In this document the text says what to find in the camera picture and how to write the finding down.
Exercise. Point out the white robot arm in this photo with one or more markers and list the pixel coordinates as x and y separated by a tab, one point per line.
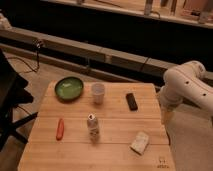
184	81

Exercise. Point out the white crumpled cloth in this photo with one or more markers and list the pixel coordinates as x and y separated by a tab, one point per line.
140	143

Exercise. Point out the small white labelled bottle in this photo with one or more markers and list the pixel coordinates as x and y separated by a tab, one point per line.
93	127

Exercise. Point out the green bowl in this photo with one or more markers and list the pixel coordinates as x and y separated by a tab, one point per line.
69	88

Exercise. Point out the orange carrot toy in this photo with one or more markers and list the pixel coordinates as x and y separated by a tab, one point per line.
60	129

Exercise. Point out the black rectangular remote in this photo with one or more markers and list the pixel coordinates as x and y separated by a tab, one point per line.
131	102

